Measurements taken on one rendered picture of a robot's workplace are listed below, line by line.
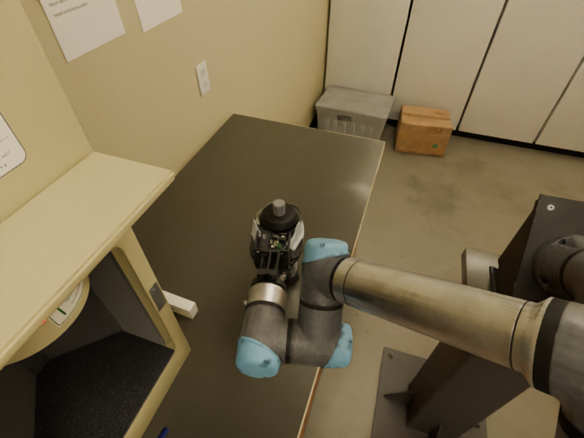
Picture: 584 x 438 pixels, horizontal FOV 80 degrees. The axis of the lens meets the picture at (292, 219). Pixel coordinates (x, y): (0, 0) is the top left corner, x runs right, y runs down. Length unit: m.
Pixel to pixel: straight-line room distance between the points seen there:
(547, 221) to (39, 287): 0.94
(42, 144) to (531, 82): 3.23
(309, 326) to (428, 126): 2.61
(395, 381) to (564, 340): 1.53
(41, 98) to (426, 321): 0.48
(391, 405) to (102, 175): 1.65
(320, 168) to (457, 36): 2.07
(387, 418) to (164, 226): 1.28
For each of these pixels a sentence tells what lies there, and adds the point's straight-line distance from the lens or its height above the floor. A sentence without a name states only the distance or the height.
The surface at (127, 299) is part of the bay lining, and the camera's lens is 0.72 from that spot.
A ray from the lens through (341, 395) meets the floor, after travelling 1.85.
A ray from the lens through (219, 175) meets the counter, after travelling 1.32.
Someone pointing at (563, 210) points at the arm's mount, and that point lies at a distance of 0.99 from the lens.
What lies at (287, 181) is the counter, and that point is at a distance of 1.27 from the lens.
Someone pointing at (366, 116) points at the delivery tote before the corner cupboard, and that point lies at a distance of 2.99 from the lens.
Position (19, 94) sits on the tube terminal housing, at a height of 1.60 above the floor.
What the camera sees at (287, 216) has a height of 1.19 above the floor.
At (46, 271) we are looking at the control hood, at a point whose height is 1.51.
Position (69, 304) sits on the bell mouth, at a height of 1.34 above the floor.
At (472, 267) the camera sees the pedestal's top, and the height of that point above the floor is 0.94.
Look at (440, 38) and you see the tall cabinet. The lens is 3.19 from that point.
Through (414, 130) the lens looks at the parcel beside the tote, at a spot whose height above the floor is 0.22.
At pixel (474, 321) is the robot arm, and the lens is 0.44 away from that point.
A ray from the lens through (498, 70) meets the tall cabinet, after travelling 3.30.
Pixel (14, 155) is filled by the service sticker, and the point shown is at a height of 1.56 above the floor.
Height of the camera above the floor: 1.75
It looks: 46 degrees down
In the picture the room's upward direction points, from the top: straight up
